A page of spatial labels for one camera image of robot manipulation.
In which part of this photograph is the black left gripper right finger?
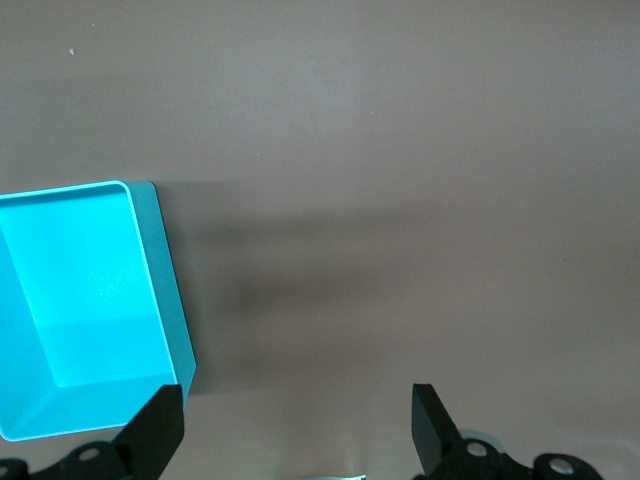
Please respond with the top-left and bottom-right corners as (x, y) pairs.
(411, 383), (604, 480)

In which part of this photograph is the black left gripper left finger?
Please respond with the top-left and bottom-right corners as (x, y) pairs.
(0, 383), (187, 480)

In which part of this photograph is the turquoise plastic bin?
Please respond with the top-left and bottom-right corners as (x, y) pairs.
(0, 179), (197, 444)

